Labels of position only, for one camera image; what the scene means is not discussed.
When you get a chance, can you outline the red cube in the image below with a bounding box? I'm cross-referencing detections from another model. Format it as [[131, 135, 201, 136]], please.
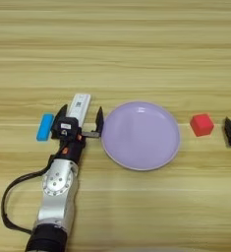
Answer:
[[189, 113, 215, 138]]

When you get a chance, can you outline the round purple plate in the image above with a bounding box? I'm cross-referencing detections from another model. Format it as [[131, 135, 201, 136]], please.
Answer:
[[100, 100, 181, 171]]

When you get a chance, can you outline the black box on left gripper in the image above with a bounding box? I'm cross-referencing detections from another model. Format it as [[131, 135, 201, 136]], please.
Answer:
[[50, 116, 80, 140]]

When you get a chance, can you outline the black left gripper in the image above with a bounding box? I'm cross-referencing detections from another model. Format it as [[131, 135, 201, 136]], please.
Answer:
[[48, 103, 105, 164]]

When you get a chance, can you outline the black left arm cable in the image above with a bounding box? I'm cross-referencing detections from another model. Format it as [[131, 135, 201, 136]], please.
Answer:
[[0, 154, 56, 234]]

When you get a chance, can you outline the white remote-shaped device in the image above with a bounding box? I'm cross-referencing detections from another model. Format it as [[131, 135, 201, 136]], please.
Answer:
[[66, 93, 92, 128]]

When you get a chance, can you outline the blue rectangular block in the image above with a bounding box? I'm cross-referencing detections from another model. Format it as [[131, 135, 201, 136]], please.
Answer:
[[35, 113, 55, 143]]

